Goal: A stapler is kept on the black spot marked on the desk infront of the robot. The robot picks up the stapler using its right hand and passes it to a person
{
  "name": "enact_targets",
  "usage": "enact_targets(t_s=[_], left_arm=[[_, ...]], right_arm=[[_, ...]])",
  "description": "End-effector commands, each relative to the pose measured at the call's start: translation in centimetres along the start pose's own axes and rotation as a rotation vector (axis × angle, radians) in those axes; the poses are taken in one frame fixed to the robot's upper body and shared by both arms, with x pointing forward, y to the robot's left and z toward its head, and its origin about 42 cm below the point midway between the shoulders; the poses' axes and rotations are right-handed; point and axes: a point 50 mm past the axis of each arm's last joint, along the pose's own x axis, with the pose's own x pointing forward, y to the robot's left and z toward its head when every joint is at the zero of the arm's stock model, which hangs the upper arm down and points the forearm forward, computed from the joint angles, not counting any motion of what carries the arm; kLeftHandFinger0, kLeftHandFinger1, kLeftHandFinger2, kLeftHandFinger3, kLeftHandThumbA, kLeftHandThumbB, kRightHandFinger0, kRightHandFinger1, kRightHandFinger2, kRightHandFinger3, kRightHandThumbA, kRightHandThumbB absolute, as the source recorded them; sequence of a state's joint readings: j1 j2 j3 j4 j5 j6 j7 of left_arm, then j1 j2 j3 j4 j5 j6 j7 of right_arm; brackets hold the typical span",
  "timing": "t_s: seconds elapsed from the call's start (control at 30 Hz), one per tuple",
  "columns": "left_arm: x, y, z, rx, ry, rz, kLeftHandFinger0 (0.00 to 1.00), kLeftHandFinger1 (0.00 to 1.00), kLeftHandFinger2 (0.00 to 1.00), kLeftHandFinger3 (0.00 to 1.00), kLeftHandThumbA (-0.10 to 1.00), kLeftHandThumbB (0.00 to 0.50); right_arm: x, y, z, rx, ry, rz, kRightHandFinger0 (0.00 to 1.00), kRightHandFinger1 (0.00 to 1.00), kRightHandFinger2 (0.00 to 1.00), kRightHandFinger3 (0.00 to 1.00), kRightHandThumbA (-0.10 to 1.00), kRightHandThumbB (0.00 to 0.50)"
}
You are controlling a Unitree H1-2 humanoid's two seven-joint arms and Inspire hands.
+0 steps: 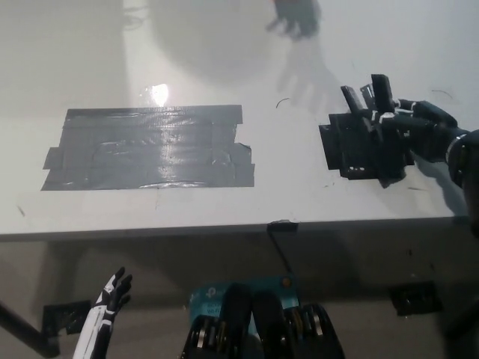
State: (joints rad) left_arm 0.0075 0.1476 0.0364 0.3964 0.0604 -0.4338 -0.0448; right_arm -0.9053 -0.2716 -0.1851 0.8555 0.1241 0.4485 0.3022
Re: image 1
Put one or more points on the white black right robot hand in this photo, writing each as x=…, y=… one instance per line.
x=430, y=127

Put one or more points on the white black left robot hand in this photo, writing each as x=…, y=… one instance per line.
x=101, y=318

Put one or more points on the person's hand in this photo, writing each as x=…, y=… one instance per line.
x=299, y=16

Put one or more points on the black ribbed robot torso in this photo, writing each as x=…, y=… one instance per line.
x=265, y=321

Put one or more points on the black clip on desk edge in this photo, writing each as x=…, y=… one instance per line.
x=282, y=225

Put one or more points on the black metal bar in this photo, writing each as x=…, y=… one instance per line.
x=26, y=327

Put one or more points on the teal router box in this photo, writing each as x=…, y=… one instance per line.
x=207, y=295

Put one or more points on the large grey duct tape patch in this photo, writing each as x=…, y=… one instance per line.
x=149, y=147

